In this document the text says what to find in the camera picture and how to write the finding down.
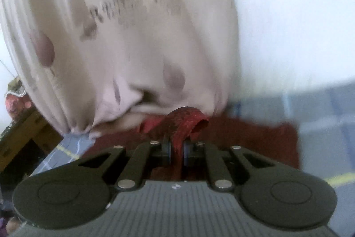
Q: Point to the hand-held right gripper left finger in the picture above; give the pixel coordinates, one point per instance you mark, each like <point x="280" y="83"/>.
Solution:
<point x="167" y="152"/>

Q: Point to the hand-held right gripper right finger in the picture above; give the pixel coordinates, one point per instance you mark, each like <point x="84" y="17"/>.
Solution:
<point x="188" y="152"/>

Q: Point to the dark red knitted sweater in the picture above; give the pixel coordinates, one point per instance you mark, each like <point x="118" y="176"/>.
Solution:
<point x="249" y="142"/>

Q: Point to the beige leaf print curtain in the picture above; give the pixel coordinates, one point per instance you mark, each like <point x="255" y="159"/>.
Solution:
<point x="124" y="45"/>

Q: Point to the blue plaid bed sheet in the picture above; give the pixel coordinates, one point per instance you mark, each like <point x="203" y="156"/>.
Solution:
<point x="327" y="128"/>

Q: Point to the brown wooden table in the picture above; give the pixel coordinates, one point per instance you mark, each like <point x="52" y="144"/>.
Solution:
<point x="22" y="131"/>

